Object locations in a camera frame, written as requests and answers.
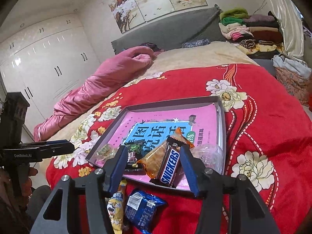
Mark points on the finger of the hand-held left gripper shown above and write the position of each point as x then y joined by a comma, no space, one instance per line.
48,143
58,151

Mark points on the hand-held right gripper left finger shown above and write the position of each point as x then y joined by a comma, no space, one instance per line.
120,165

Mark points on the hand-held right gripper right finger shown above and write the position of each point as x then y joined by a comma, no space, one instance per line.
190,173

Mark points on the black and green pea packet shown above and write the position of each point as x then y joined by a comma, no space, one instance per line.
132,157

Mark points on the brown chocolate bar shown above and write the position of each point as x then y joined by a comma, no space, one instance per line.
170,168

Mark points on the clear packet of brown pastry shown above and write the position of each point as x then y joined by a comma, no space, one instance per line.
104,151

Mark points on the clear packet with pink candy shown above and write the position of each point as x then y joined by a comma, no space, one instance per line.
212,156

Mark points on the orange cracker packet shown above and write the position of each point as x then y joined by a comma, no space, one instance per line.
156,160

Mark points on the long yellow snack packet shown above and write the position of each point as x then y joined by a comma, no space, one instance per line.
115,212

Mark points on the blue snack packet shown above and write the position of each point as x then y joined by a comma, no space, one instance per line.
143,209

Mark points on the dark cardboard box tray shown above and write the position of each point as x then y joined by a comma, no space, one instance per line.
220,117

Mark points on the person's left hand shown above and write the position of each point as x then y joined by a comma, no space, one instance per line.
31,171

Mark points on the person's dark clothing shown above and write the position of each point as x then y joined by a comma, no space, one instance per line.
39,197

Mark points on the pink and blue book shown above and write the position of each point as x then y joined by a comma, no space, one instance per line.
156,117

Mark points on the white glossy wardrobe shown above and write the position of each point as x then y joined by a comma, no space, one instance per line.
48,61

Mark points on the red floral blanket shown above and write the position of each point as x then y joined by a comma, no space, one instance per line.
256,126

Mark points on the pink quilt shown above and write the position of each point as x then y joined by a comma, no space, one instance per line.
102,78

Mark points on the beige bed sheet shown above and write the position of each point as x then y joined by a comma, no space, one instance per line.
195,56

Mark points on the dark purple cloth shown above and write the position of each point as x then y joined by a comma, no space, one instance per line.
150,46

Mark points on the dark patterned pillow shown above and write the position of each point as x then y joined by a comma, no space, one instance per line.
195,43

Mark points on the pink floral cloth bag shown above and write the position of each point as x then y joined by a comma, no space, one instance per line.
292,85

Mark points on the grey headboard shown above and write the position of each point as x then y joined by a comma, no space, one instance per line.
170,31

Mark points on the light blue cloth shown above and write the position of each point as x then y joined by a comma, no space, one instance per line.
290,64

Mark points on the stack of folded clothes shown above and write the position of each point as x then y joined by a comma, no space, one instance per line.
256,31

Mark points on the cream satin curtain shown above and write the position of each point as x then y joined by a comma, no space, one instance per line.
287,29

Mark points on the floral wall painting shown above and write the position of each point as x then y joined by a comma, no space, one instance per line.
146,2

